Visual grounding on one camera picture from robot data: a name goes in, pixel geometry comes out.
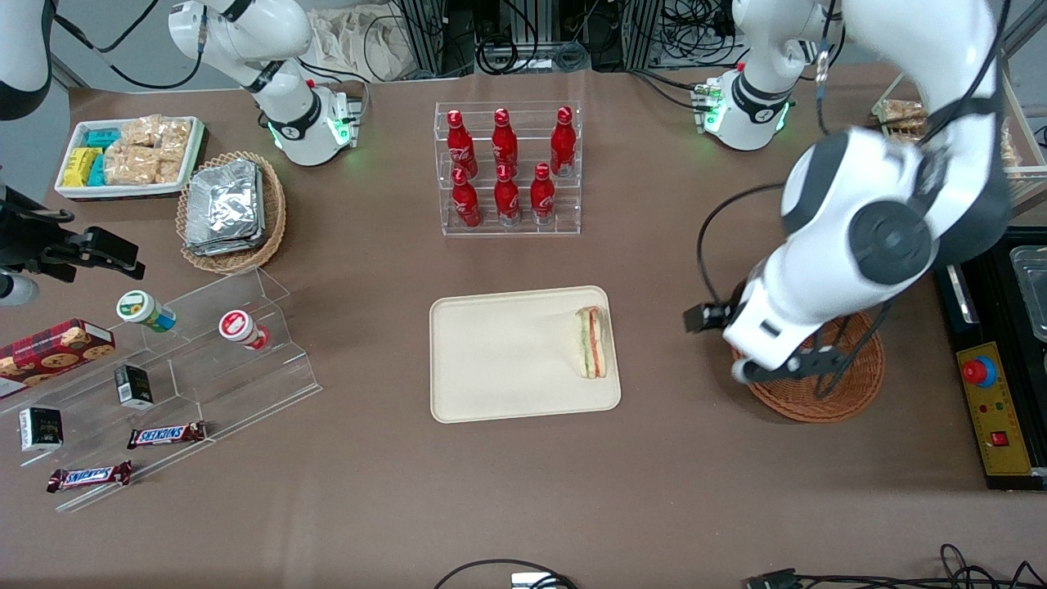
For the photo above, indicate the aluminium frame post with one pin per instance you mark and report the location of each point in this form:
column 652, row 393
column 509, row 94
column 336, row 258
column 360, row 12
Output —
column 425, row 33
column 642, row 33

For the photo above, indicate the red lid yogurt cup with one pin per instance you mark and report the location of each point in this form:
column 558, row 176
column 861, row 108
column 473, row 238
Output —
column 235, row 325

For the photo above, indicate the brown wicker basket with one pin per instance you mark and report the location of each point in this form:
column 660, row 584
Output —
column 851, row 393

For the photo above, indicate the small black carton box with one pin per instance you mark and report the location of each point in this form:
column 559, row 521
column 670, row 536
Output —
column 132, row 386
column 41, row 427

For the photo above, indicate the yellow snack packet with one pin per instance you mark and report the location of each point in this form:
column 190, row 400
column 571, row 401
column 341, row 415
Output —
column 79, row 166

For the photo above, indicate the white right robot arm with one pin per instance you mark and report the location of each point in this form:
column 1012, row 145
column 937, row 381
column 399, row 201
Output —
column 278, row 33

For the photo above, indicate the foil-wrapped pack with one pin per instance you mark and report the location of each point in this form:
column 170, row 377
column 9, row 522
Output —
column 225, row 248
column 221, row 200

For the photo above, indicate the black plastic crate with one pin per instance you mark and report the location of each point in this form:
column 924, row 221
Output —
column 1037, row 384

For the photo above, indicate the Snickers chocolate bar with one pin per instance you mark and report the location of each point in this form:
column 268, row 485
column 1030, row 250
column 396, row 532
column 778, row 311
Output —
column 88, row 476
column 166, row 434

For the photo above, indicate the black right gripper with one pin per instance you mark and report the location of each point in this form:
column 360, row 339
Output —
column 33, row 238

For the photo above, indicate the yellow emergency stop box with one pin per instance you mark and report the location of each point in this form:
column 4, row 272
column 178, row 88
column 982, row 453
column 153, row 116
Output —
column 1010, row 409

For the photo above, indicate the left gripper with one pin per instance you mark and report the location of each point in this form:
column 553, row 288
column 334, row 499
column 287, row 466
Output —
column 734, row 299

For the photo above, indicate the green lid sunflower cup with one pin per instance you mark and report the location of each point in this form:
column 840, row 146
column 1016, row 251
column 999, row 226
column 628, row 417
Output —
column 135, row 307

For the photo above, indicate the clear plastic container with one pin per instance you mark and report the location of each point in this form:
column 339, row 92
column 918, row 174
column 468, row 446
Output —
column 1032, row 286

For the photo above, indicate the red Coca-Cola bottle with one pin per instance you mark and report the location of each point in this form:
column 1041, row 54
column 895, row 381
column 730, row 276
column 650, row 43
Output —
column 507, row 200
column 467, row 204
column 542, row 196
column 505, row 143
column 460, row 147
column 563, row 143

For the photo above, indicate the teal snack packet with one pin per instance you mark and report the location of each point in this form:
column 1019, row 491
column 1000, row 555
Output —
column 102, row 137
column 97, row 172

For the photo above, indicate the small white adapter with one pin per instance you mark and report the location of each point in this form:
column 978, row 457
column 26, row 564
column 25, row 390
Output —
column 530, row 581

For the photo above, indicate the clear acrylic stepped shelf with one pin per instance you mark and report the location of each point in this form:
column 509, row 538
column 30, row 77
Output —
column 204, row 376

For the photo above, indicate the beige cloth bag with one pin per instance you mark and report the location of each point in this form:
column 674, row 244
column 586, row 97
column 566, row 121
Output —
column 360, row 41

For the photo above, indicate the beige plastic tray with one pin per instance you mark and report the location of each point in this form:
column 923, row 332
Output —
column 507, row 352

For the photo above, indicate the white rectangular snack bin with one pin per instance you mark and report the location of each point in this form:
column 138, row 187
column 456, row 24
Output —
column 123, row 194

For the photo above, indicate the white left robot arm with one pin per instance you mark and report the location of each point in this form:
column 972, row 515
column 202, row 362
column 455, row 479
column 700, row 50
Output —
column 883, row 188

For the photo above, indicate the red tartan cookie box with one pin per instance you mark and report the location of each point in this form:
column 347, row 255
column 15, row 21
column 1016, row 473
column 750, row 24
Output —
column 49, row 348

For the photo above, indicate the light wicker basket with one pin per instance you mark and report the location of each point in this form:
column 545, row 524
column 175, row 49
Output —
column 274, row 204

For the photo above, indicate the clear acrylic bottle rack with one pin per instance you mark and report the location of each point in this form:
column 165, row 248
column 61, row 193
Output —
column 491, row 231

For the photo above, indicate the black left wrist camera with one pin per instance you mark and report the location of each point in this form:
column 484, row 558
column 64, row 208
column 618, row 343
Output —
column 705, row 317

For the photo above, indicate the triangle sandwich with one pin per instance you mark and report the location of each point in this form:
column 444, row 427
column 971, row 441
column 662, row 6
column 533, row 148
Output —
column 593, row 342

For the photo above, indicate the clear bag of crackers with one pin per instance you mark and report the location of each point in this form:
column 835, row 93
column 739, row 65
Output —
column 176, row 135
column 131, row 166
column 139, row 131
column 900, row 112
column 169, row 170

